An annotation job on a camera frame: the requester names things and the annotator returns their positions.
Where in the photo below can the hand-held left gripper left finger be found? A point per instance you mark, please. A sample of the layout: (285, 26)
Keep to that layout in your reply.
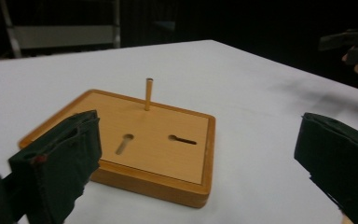
(59, 168)

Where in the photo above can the metal stand frame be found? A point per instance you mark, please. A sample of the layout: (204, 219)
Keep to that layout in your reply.
(62, 34)

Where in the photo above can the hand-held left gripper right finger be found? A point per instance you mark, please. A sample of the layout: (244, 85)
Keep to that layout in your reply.
(338, 155)

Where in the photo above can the wooden peg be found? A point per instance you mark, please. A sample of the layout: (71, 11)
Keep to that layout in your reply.
(148, 95)

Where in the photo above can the wooden base board with slots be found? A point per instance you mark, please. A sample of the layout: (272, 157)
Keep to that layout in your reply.
(155, 146)

